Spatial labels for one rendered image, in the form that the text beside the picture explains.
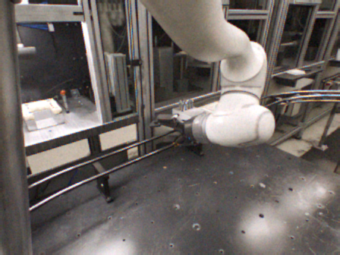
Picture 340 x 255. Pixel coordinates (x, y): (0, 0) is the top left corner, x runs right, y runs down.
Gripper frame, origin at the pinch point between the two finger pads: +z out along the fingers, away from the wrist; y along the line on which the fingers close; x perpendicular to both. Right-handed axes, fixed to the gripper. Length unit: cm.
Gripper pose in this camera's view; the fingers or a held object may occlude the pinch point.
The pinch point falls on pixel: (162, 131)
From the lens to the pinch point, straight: 81.6
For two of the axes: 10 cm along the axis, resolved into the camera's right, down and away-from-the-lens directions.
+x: -5.2, 7.4, -4.3
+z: -6.1, 0.4, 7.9
